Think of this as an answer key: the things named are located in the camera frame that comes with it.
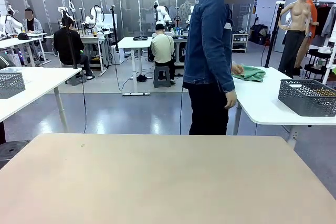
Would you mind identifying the person's left hand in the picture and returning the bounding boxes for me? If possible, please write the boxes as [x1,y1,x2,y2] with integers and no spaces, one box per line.
[231,62,245,76]

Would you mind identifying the person's right hand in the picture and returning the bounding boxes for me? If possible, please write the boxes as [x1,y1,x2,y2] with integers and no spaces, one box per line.
[224,89,238,109]

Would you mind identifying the green terry towel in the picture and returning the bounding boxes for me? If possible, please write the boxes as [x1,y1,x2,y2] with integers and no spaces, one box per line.
[232,64,266,83]

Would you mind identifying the grey lattice plastic basket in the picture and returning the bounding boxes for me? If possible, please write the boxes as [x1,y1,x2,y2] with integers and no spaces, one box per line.
[278,79,336,118]
[0,72,26,100]

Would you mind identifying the person's right forearm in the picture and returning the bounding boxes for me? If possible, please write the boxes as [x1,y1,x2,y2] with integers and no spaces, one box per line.
[219,69,237,93]

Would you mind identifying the white shoe shelf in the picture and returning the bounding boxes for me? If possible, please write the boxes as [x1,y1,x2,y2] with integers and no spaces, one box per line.
[230,33,249,54]

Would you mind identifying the white table with rounded corner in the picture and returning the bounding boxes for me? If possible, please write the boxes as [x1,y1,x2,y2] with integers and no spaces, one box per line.
[232,66,336,151]

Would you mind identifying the person in denim jacket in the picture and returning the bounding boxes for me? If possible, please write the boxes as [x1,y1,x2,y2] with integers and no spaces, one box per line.
[182,0,259,136]

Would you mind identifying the black luggage bags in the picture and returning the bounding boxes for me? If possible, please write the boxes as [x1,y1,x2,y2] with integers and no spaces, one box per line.
[250,24,271,46]

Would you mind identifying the black tripod with white head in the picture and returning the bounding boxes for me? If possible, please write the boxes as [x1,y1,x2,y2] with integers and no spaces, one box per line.
[264,1,286,68]

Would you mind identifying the grey plastic step stool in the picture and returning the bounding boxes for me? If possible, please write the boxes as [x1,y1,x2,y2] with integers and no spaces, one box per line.
[153,66,171,88]

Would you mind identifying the bare mannequin with black trousers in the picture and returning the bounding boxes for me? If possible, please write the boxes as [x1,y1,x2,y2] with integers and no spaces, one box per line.
[277,0,313,79]

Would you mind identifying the seated person in beige top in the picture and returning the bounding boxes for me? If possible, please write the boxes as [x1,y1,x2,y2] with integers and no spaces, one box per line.
[150,24,176,86]

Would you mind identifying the black rolling cart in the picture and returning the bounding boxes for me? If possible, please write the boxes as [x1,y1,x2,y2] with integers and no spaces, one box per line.
[301,48,336,83]

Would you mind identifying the pair of black shoes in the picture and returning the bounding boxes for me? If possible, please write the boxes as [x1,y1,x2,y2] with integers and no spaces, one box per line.
[136,74,153,83]

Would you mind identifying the mannequin in orange shirt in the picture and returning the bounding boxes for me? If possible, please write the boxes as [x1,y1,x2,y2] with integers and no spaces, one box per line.
[293,0,320,69]

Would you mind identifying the clothes rack with garments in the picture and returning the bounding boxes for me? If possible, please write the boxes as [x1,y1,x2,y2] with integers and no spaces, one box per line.
[313,1,336,38]

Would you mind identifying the small white standing desk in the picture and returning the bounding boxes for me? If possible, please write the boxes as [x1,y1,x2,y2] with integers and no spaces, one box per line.
[117,37,158,97]

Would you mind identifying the thin black tripod pole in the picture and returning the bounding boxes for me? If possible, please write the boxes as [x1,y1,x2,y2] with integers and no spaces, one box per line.
[110,5,120,65]

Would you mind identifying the white workbench with robots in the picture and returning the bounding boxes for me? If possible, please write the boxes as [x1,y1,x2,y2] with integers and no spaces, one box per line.
[78,31,119,77]

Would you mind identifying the seated person in black top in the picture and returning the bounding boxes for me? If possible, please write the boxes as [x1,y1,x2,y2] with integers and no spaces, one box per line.
[53,16,96,80]

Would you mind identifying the white table with round leg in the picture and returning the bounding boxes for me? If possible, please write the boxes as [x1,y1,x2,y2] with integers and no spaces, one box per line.
[0,66,82,133]

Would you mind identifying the seated person in grey hoodie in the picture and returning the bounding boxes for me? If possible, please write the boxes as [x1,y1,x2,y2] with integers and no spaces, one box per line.
[22,8,44,35]

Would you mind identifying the black round floor base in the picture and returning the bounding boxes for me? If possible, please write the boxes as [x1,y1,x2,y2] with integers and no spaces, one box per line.
[0,140,35,162]

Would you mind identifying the thin black hanging cable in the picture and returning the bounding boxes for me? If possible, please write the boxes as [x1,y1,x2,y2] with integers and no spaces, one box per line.
[179,84,184,135]

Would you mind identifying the white desk with grey frame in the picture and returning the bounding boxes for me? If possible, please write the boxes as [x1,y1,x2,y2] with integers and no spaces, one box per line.
[0,34,48,67]

